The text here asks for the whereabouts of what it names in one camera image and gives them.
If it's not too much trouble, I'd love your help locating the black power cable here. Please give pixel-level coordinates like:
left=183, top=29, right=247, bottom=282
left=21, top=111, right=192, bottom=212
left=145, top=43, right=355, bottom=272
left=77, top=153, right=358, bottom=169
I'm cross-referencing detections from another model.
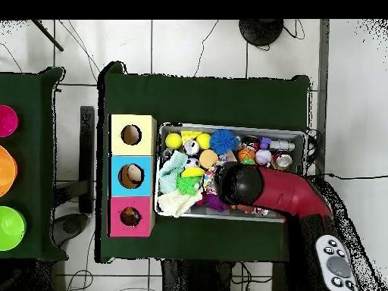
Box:
left=324, top=172, right=388, bottom=180

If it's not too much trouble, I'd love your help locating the small orange basketball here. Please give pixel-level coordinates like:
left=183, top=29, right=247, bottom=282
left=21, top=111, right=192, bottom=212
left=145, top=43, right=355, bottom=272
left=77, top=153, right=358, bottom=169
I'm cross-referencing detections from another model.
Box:
left=236, top=147, right=256, bottom=162

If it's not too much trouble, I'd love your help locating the dark green table cloth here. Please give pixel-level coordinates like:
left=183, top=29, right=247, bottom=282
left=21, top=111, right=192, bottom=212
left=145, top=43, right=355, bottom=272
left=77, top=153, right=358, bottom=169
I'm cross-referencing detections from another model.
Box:
left=95, top=60, right=311, bottom=264
left=0, top=66, right=68, bottom=262

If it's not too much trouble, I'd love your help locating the small white baseball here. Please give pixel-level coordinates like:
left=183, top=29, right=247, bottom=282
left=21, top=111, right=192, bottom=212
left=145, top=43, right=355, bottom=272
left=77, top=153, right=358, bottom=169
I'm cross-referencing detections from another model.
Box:
left=255, top=149, right=273, bottom=166

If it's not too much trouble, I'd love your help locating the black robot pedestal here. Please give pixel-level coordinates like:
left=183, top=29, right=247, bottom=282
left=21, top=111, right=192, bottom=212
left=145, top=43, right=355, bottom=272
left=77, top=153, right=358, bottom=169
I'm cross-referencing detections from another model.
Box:
left=160, top=258, right=234, bottom=291

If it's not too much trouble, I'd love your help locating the thin black rod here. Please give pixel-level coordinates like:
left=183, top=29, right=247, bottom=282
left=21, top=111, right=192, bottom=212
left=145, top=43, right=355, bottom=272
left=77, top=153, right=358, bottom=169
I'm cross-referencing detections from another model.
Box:
left=31, top=19, right=64, bottom=52

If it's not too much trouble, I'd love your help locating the orange bowl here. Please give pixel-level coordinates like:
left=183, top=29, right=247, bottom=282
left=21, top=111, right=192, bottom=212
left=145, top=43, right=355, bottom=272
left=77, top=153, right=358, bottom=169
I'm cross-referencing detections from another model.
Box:
left=0, top=145, right=18, bottom=198

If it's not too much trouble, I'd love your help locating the cream knitted cloth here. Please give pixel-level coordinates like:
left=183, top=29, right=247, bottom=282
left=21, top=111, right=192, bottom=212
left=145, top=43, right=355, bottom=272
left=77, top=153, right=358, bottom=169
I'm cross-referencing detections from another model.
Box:
left=157, top=189, right=203, bottom=217

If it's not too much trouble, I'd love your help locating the black upright panel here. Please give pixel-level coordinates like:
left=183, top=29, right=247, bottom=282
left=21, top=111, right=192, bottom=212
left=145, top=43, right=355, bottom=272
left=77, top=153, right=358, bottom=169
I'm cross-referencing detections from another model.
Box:
left=79, top=105, right=95, bottom=213

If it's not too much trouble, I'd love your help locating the wooden box with three holes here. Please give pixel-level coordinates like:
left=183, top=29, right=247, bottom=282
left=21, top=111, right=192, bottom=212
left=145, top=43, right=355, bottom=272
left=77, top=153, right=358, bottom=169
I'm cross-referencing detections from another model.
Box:
left=108, top=114, right=158, bottom=238

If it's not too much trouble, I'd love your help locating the yellow crescent foam toy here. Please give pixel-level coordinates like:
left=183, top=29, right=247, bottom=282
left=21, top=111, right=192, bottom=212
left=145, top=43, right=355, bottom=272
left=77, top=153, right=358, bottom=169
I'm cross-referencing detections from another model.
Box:
left=180, top=167, right=206, bottom=179

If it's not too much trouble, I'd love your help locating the grey black stand foot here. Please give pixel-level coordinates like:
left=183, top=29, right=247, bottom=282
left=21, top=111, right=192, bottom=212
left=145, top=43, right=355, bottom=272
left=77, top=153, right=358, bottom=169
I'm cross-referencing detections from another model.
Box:
left=49, top=212, right=89, bottom=247

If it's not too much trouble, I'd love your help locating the purple spiky ball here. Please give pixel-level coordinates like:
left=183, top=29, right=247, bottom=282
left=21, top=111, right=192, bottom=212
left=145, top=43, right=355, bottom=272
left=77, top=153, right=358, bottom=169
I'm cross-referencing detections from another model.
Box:
left=205, top=193, right=230, bottom=212

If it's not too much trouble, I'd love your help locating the green spiky ball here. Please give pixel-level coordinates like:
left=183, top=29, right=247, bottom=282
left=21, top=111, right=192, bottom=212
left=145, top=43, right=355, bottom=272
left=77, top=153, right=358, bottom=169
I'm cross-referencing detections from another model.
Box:
left=176, top=175, right=203, bottom=196

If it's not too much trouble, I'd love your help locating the silver mesh bin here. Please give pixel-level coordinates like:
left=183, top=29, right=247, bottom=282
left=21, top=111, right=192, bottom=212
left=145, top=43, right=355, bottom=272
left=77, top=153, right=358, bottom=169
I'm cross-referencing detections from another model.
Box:
left=153, top=121, right=308, bottom=224

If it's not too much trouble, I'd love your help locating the pink bowl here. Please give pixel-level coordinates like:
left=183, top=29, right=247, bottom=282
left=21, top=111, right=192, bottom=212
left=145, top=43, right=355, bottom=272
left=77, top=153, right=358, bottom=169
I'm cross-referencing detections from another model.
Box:
left=0, top=105, right=20, bottom=138

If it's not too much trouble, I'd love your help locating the mint knitted cloth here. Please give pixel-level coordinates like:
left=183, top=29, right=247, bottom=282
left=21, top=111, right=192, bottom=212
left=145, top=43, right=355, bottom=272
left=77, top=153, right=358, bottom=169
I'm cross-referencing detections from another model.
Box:
left=158, top=149, right=189, bottom=195

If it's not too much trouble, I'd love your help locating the blue spiky ball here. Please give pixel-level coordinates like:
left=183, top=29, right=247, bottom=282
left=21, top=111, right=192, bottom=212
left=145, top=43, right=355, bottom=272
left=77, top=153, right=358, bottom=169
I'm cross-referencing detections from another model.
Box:
left=209, top=129, right=240, bottom=155

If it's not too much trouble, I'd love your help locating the green bowl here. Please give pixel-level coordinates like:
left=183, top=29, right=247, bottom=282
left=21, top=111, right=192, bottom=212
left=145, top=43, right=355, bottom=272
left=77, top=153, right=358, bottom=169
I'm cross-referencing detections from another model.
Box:
left=0, top=205, right=27, bottom=252

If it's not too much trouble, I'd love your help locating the black round stand base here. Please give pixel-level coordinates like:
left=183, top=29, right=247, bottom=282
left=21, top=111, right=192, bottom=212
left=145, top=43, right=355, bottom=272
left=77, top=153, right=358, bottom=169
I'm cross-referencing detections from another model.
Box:
left=238, top=19, right=284, bottom=47

